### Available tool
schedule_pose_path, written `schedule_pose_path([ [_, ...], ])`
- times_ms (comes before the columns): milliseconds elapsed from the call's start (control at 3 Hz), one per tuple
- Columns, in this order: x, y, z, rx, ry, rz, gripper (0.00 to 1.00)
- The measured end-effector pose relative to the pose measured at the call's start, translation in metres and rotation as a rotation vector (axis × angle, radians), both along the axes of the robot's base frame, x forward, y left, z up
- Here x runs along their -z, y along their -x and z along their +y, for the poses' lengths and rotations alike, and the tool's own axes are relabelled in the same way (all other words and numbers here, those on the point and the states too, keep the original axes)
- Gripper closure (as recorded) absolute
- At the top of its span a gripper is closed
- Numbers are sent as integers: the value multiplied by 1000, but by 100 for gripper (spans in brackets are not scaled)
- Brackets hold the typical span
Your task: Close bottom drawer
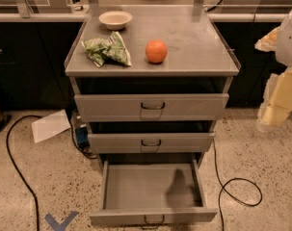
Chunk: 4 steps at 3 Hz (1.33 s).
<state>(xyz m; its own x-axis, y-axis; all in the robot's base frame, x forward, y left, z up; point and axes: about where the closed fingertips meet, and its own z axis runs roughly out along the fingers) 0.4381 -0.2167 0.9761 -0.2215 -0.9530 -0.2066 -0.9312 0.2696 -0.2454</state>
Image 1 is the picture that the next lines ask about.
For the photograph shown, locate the grey bottom drawer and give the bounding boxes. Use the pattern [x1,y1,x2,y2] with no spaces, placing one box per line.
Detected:
[91,159,217,226]

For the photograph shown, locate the grey drawer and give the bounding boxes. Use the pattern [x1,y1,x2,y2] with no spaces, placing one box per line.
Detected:
[91,159,217,226]
[75,93,228,122]
[88,133,214,154]

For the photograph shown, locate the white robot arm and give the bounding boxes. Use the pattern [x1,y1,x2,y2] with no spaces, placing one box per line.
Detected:
[255,10,292,133]

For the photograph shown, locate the grey drawer cabinet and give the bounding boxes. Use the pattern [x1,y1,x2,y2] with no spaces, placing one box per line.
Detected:
[66,6,239,163]

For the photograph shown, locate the grey middle drawer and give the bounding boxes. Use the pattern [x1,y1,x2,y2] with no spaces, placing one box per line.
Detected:
[88,133,214,154]

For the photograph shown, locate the grey top drawer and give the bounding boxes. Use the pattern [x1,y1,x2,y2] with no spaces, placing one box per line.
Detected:
[75,93,228,122]

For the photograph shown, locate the orange fruit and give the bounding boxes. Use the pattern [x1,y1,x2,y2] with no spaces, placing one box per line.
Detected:
[146,39,168,64]

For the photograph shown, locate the white paper bowl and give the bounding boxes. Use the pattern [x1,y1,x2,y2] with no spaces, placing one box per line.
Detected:
[98,11,132,31]

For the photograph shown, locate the green chip bag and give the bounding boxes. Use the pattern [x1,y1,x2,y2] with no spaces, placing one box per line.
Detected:
[81,31,132,68]

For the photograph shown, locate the blue power device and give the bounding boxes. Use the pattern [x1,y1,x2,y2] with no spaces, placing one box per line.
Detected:
[75,127,89,149]

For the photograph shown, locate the white paper sheet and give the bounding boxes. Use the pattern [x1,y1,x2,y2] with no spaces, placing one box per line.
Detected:
[31,110,70,143]

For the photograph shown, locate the dark counter cabinets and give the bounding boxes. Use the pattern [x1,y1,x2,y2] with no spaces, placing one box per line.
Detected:
[0,22,285,111]

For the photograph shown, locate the blue tape floor marker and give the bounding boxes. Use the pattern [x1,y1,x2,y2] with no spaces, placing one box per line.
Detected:
[44,211,80,231]

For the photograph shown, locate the black cable right floor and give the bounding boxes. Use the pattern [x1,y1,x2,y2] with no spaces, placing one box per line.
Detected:
[212,140,264,231]

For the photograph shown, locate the black cable floor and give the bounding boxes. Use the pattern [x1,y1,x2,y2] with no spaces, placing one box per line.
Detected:
[5,115,43,231]
[212,140,264,231]

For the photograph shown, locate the black cable left floor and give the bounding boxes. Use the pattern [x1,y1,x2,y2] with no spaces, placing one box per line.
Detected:
[5,115,43,231]

